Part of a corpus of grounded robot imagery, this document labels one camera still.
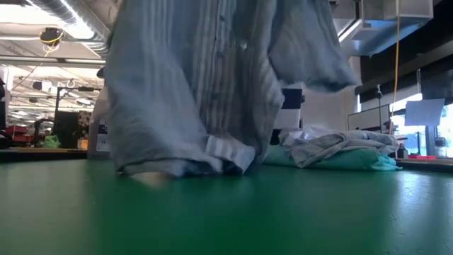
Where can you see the grey striped garment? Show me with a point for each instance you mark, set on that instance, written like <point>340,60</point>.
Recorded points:
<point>177,88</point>

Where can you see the navy white-striped laundry basket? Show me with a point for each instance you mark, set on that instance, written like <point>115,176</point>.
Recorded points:
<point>292,106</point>

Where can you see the white patterned collared shirt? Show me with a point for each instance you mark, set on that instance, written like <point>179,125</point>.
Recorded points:
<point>336,141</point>

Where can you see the teal shorts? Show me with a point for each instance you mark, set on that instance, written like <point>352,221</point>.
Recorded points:
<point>354,161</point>

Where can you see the green table mat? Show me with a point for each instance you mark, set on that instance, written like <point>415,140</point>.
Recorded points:
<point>226,212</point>

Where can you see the clear spray bottle blue trigger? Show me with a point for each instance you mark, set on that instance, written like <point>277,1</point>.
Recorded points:
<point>99,134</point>

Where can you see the white board panel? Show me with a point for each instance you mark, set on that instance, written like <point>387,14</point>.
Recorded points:
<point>368,118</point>

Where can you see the black background cabinet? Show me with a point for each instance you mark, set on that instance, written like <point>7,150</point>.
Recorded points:
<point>67,129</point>

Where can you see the green bag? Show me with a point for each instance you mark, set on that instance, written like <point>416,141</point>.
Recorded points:
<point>51,142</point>

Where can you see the small dark bottle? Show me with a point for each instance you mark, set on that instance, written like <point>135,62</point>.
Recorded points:
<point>401,151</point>

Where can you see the long overhead metal beam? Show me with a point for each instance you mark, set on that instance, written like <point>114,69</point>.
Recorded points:
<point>53,61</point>

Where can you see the dark background table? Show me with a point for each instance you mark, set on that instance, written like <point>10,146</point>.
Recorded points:
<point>35,155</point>

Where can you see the black ceiling-hung device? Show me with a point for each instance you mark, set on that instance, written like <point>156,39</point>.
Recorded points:
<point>51,36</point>

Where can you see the flat red tray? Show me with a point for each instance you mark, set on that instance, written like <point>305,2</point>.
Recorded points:
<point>423,157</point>

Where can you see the white paper sign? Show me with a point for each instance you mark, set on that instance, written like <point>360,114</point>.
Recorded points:
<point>424,112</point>

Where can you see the red background bin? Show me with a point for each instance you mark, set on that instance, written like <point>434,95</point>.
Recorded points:
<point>16,131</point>

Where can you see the clear glass jar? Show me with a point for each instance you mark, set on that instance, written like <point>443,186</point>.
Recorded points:
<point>440,147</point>

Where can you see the silver ventilation duct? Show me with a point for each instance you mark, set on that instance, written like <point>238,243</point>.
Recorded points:
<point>78,21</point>

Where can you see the large silver duct box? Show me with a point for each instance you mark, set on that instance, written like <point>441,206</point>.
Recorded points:
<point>385,25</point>

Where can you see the black aluminium table frame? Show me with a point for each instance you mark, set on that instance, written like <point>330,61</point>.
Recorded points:
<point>428,164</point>

